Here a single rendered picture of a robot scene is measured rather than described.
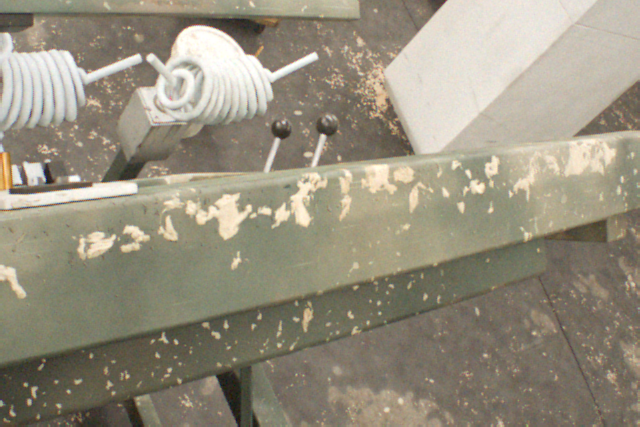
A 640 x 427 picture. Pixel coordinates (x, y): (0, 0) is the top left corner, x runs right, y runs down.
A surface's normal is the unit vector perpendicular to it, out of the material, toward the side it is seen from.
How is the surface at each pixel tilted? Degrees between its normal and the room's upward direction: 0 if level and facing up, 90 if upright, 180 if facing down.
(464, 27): 90
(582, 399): 0
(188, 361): 33
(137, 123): 90
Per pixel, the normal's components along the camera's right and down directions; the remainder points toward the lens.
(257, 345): 0.65, 0.00
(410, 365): 0.51, -0.54
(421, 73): -0.79, 0.00
